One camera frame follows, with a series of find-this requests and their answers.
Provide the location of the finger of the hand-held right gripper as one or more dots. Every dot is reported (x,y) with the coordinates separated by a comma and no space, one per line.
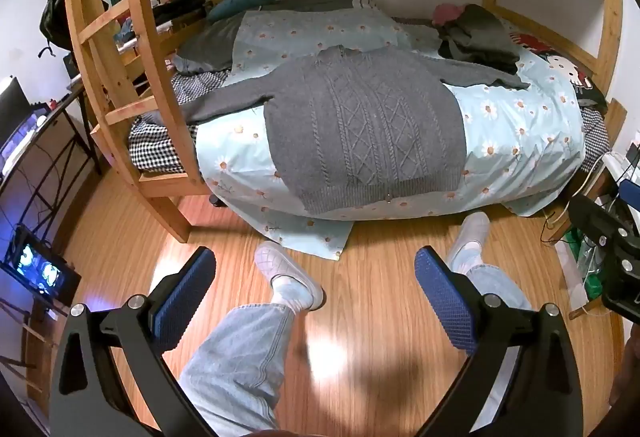
(631,197)
(592,217)

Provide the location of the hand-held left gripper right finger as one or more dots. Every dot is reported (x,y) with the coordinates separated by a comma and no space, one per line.
(442,297)

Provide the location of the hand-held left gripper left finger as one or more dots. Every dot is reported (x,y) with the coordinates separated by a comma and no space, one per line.
(185,297)

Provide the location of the pile of dark clothes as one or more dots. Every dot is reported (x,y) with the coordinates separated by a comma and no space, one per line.
(480,34)

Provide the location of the green plastic bag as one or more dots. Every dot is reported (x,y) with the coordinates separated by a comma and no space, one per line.
(592,277)

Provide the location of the white power strip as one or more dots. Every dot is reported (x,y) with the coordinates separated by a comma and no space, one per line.
(617,164)

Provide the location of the person's right leg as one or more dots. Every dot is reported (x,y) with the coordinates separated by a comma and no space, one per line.
(495,287)

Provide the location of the person's leg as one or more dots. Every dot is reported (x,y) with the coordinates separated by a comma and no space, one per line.
(495,287)
(235,367)

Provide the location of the person's right white shoe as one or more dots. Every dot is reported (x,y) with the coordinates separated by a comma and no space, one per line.
(470,237)

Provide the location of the person's white shoe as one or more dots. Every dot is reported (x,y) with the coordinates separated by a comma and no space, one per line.
(287,272)
(470,237)

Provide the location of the person's left leg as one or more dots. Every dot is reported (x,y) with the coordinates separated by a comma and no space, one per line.
(235,367)

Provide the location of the person's left white shoe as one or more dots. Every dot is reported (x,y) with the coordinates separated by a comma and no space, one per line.
(287,272)

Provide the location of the light blue daisy-print duvet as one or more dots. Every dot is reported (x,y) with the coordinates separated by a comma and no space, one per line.
(510,127)

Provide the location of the cartoon-print cushion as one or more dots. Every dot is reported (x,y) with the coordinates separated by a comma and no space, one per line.
(560,64)

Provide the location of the black-and-white checkered bed sheet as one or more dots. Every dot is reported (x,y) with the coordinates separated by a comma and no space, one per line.
(155,147)

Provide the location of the small lit screen device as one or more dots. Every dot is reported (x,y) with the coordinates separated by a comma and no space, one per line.
(35,267)

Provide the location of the wooden rack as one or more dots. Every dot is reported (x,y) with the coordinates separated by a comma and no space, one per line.
(35,342)

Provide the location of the black desk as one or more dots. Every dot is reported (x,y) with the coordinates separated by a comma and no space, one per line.
(50,122)

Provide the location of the pink cloth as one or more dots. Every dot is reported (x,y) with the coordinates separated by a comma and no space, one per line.
(445,13)

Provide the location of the dark grey blanket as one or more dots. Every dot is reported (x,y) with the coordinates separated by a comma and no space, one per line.
(210,44)

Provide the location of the computer monitor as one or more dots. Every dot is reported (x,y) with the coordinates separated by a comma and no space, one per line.
(12,107)

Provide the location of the black hanging bag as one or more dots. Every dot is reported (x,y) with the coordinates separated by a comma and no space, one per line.
(55,22)

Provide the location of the wooden bunk bed frame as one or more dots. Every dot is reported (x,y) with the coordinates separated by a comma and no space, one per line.
(167,217)

